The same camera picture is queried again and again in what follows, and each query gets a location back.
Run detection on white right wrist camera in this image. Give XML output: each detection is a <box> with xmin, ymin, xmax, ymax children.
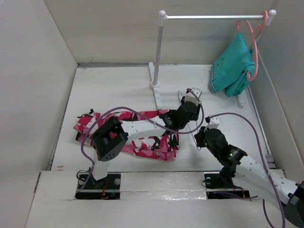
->
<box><xmin>205</xmin><ymin>116</ymin><xmax>220</xmax><ymax>130</ymax></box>

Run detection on pink camouflage trousers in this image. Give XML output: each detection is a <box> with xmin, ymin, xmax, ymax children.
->
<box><xmin>73</xmin><ymin>109</ymin><xmax>179</xmax><ymax>162</ymax></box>

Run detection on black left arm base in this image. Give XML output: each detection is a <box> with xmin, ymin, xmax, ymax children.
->
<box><xmin>75</xmin><ymin>171</ymin><xmax>121</xmax><ymax>200</ymax></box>

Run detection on pink plastic hanger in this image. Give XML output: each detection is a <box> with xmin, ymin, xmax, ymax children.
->
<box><xmin>237</xmin><ymin>10</ymin><xmax>268</xmax><ymax>82</ymax></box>

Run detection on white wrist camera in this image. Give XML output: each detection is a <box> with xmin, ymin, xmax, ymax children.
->
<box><xmin>184</xmin><ymin>87</ymin><xmax>202</xmax><ymax>105</ymax></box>
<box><xmin>205</xmin><ymin>116</ymin><xmax>220</xmax><ymax>130</ymax></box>

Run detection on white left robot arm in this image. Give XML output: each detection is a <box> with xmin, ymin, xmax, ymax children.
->
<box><xmin>89</xmin><ymin>101</ymin><xmax>201</xmax><ymax>188</ymax></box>

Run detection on teal garment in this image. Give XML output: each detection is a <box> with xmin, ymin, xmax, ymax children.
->
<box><xmin>209</xmin><ymin>32</ymin><xmax>255</xmax><ymax>97</ymax></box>

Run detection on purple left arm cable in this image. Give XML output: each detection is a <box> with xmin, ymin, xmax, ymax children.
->
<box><xmin>80</xmin><ymin>88</ymin><xmax>205</xmax><ymax>190</ymax></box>

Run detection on blue wire hanger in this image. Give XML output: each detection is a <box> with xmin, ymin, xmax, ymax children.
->
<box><xmin>177</xmin><ymin>91</ymin><xmax>201</xmax><ymax>151</ymax></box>

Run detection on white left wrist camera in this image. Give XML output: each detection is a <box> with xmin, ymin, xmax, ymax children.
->
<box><xmin>184</xmin><ymin>87</ymin><xmax>202</xmax><ymax>105</ymax></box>

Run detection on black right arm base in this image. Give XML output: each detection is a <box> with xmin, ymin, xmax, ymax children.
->
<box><xmin>201</xmin><ymin>172</ymin><xmax>251</xmax><ymax>200</ymax></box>

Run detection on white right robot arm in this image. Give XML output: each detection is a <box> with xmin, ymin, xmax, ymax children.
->
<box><xmin>194</xmin><ymin>127</ymin><xmax>304</xmax><ymax>228</ymax></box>

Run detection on white clothes rack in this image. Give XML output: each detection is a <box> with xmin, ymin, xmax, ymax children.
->
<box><xmin>148</xmin><ymin>8</ymin><xmax>277</xmax><ymax>109</ymax></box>

